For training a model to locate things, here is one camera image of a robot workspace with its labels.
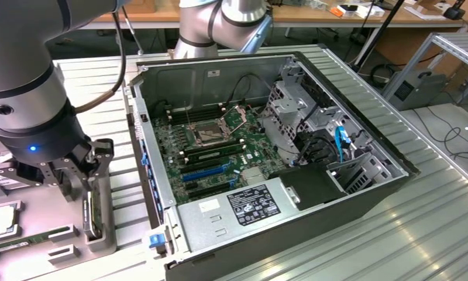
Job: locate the CPU socket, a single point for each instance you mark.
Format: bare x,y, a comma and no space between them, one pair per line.
209,136

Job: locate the grey parts rack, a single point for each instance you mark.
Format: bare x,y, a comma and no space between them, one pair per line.
31,263

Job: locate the brown cardboard box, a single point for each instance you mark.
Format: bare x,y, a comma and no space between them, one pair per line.
406,38

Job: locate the black desk device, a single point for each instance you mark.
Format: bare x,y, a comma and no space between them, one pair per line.
453,11

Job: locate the open black PC case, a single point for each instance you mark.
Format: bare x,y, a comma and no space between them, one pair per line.
297,234

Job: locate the dark RAM stick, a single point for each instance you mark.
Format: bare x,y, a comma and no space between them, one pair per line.
215,152

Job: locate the white paper sheet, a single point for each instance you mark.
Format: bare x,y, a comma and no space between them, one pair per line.
426,11

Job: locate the perforated metal disk bay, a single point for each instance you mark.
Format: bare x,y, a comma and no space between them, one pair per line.
289,117

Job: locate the metal socket cover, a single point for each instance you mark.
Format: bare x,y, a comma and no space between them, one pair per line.
237,120

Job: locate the silver chipset heatsink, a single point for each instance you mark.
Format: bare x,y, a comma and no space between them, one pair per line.
253,175

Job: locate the black plastic shroud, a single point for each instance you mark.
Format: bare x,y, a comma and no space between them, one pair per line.
313,187

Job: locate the thin metal locking lever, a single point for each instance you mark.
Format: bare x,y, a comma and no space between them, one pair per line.
187,114

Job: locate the small orange box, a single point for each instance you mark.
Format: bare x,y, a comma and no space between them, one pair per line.
341,11

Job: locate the white case sticker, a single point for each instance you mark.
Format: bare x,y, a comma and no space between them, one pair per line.
214,73

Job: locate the wooden desk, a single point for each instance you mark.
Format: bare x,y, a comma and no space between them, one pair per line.
317,17
152,17

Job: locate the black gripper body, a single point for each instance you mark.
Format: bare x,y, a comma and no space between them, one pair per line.
35,143

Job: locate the black RAM slot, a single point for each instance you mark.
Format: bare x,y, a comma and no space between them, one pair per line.
229,145
195,117
195,107
226,142
195,110
195,114

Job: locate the white flat box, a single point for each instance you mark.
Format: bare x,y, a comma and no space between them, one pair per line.
371,11

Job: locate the grey metal box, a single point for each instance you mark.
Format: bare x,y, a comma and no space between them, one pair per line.
422,90

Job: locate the blue case latch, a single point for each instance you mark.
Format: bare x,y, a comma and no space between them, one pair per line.
155,240

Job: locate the black tripod pole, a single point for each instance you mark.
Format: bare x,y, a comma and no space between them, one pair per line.
382,29

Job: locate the blue expansion slot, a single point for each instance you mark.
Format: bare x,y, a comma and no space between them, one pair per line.
203,173

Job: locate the grey power supply unit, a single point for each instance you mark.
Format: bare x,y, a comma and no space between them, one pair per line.
203,228

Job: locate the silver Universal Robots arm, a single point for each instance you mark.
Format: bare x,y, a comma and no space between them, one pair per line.
23,73

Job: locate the long black expansion slot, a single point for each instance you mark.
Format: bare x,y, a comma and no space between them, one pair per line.
199,166
211,188
213,195

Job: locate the green motherboard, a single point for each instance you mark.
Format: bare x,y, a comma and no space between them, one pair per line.
171,140

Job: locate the green RAM stick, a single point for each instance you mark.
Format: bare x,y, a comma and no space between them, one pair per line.
15,243

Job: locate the aluminium profile frame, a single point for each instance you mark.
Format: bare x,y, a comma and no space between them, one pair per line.
453,47

